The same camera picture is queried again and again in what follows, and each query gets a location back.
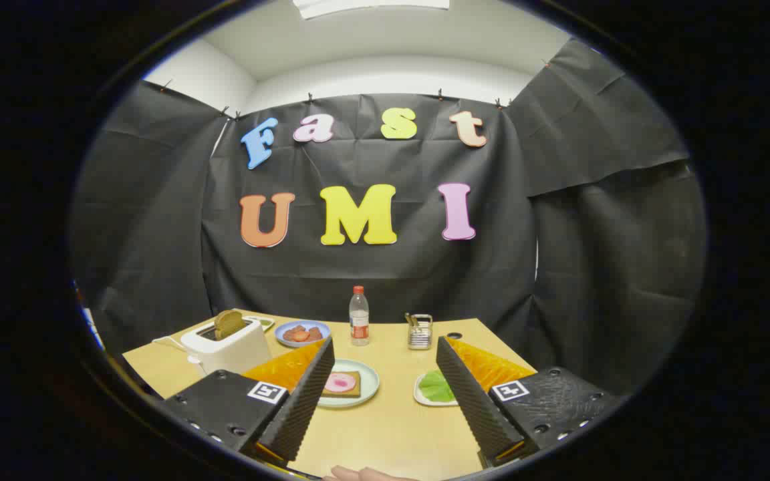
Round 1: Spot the small white plate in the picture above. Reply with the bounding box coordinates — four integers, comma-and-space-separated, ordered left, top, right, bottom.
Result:
414, 371, 459, 408

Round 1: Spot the ceiling light panel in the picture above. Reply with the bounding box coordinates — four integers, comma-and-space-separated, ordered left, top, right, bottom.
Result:
293, 0, 451, 19

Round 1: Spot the bread slice under ham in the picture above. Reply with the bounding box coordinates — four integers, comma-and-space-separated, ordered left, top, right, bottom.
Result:
322, 371, 362, 399

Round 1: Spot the clear plastic water bottle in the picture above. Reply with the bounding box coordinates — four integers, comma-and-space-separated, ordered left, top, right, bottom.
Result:
349, 286, 370, 347

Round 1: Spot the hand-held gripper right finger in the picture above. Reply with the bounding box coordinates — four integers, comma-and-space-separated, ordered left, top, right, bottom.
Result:
435, 336, 620, 468

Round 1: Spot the black backdrop cloth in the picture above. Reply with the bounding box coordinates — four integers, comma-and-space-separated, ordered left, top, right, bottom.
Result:
70, 39, 708, 395

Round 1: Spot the pale green plate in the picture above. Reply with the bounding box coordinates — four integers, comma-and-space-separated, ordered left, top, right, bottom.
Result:
317, 359, 380, 409

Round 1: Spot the metal wire utensil holder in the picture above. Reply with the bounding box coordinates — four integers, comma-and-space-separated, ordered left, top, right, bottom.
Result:
407, 314, 433, 351

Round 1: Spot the brown toast slice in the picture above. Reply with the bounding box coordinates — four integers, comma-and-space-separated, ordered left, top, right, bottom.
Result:
215, 309, 247, 339

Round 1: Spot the green lettuce leaf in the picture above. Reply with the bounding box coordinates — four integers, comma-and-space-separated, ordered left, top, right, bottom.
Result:
419, 369, 456, 404

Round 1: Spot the white toaster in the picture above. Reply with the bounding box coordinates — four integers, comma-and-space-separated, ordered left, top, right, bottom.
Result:
181, 317, 273, 376

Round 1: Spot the blue plate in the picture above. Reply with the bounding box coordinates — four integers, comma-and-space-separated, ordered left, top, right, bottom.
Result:
274, 320, 331, 349

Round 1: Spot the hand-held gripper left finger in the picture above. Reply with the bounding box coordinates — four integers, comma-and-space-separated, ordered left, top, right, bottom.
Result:
158, 336, 336, 468

